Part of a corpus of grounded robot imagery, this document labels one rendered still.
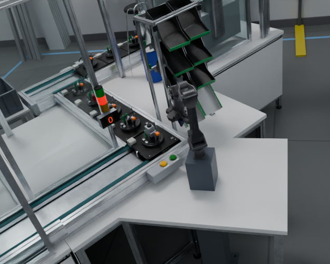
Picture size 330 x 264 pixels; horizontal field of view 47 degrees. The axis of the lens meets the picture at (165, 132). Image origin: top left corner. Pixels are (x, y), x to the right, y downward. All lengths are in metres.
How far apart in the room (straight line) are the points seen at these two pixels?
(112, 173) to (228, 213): 0.74
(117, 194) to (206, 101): 0.84
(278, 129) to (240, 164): 1.69
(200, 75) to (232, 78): 1.02
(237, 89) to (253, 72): 0.23
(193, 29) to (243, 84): 1.39
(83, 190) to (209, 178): 0.73
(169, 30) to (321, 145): 2.03
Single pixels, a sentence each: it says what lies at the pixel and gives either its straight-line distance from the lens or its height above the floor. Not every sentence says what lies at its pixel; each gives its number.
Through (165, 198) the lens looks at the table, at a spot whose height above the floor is 0.86.
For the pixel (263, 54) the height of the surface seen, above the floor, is 0.74.
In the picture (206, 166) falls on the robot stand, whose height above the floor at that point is 1.05.
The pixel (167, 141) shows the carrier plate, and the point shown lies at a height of 0.97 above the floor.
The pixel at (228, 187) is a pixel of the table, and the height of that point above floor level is 0.86.
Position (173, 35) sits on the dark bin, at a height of 1.55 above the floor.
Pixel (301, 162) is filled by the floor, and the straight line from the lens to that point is 3.57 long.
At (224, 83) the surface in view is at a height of 0.69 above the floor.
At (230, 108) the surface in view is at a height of 0.86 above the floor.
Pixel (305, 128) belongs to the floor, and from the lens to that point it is 3.94.
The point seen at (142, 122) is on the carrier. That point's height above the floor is 0.97.
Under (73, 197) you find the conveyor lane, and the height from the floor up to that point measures 0.92.
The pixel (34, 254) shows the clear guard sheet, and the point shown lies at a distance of 2.09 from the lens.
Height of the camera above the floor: 2.41
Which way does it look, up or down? 36 degrees down
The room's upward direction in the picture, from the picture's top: 13 degrees counter-clockwise
